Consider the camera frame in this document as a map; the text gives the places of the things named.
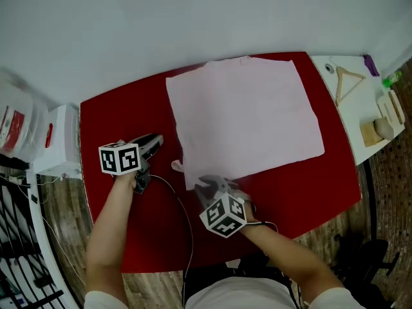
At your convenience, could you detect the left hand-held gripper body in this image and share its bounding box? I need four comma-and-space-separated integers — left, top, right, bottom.
98, 133, 164, 195

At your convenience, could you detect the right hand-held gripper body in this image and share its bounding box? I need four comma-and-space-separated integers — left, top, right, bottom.
194, 174, 252, 239

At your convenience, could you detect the pink robe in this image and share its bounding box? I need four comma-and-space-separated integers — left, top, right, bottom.
165, 55, 326, 192

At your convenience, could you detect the person's left forearm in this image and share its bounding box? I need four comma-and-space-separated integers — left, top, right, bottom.
85, 172, 138, 297

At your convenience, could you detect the person's right forearm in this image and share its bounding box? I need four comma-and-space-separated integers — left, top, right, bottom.
239, 223, 347, 302

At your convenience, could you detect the red tablecloth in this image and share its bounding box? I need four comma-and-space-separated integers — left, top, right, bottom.
79, 51, 363, 274

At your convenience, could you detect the person's white shirt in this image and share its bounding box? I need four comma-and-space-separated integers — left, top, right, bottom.
82, 276, 370, 309

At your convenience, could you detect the clear water jug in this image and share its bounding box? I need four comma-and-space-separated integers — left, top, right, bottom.
0, 69, 49, 164

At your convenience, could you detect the black metal railing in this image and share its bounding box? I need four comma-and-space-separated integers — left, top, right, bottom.
0, 159, 65, 309

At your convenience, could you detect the black office chair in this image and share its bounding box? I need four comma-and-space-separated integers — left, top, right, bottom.
331, 233, 402, 297

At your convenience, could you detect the white side table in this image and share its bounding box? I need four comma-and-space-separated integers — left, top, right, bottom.
310, 55, 406, 166

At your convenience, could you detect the light wooden box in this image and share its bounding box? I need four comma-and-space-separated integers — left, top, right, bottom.
359, 120, 387, 147

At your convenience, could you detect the wooden clothes hanger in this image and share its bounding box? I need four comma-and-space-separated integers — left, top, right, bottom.
328, 56, 368, 108

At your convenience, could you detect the purple cloth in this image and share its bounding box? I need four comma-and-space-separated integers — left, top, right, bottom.
362, 53, 381, 77

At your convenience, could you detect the green plastic bottle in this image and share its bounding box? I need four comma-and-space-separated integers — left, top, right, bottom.
382, 71, 403, 88

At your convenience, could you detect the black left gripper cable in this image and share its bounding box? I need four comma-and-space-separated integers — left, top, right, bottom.
149, 174, 194, 308

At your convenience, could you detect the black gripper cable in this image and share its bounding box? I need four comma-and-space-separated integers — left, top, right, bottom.
149, 174, 194, 308
246, 201, 279, 234

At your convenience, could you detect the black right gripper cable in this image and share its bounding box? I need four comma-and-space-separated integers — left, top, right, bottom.
246, 201, 279, 234

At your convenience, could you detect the white floor cable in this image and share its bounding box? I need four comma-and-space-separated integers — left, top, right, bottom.
17, 175, 87, 286

